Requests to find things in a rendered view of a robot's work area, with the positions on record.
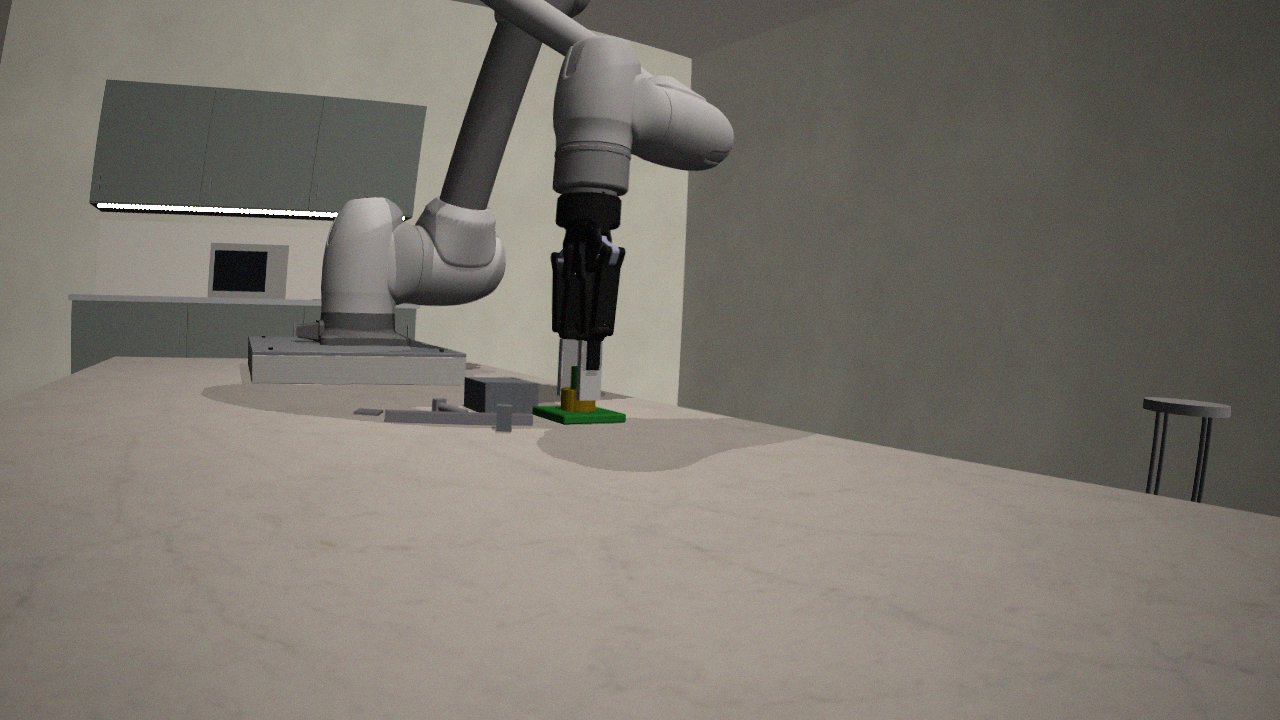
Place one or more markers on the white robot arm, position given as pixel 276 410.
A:
pixel 606 108

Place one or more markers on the green round peg on flat base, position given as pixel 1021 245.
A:
pixel 599 416

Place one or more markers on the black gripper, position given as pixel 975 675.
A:
pixel 586 217

